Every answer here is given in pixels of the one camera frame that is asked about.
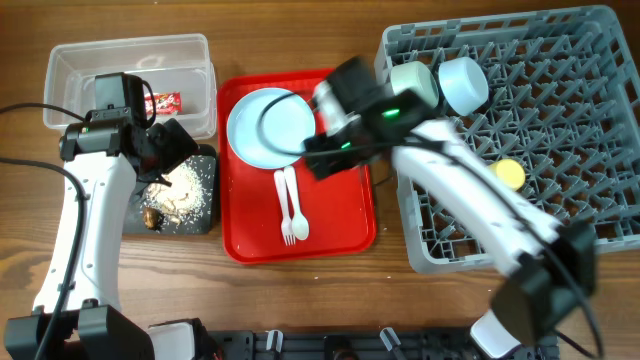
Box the red snack wrapper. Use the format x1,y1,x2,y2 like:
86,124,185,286
145,92,182,116

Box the rice and food scraps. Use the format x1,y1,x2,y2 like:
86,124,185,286
142,164,210,234

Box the light blue plate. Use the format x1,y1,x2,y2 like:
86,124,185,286
227,88,316,170

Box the mint green bowl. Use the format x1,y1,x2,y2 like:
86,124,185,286
390,61,439,108

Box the white plastic spoon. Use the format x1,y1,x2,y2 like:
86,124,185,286
284,166,310,241

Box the light blue bowl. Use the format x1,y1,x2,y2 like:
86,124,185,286
438,57,489,116

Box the white plastic fork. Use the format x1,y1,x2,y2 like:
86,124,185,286
274,170,296,246

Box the yellow plastic cup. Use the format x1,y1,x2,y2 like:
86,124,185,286
489,158,526,191

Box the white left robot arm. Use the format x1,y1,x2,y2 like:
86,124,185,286
5,73,199,359

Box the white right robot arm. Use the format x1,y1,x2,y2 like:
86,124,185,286
304,57,596,358

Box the black waste tray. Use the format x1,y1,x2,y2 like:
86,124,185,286
123,144,218,235

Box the clear plastic waste bin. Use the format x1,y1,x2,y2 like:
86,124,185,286
44,33,217,140

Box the grey dishwasher rack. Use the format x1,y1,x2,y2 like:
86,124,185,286
374,6,639,252

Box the red plastic tray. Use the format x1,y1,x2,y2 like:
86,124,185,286
217,69,377,264

